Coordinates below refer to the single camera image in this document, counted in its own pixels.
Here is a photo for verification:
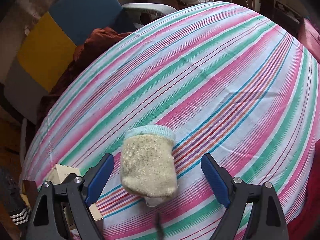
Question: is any beige knitted sock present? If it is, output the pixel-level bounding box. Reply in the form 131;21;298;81
120;125;178;207

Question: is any pink patterned curtain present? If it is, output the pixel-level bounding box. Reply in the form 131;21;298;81
0;0;75;63

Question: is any red-brown blanket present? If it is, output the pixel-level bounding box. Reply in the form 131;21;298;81
36;27;135;128

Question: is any cluttered dark desk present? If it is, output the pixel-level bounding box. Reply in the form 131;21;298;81
220;0;320;30

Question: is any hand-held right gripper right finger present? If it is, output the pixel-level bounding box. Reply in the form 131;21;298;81
201;154;290;240

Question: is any cream cardboard box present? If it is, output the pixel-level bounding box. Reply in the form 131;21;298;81
47;164;104;222

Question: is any black striped shoe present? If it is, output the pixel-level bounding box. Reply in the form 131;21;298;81
0;167;32;228

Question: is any grey yellow blue armchair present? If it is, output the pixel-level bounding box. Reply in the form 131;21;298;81
4;0;177;155

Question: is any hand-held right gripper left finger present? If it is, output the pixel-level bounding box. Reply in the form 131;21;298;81
25;153;115;240

